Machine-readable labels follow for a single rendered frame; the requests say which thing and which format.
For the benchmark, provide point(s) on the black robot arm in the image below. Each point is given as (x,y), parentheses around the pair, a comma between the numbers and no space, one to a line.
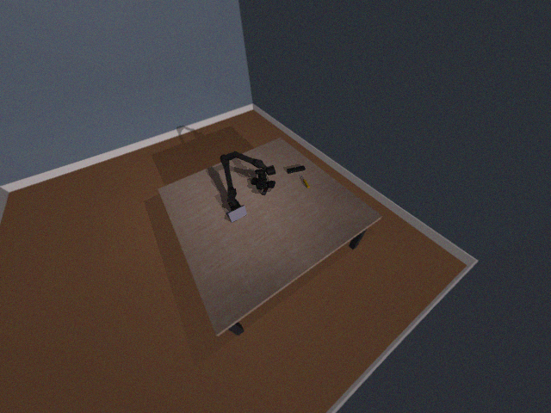
(231,191)

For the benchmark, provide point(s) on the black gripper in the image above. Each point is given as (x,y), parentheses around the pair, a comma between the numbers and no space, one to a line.
(270,184)

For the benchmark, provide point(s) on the black flat bar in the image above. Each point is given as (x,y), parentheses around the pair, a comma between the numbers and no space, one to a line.
(296,169)

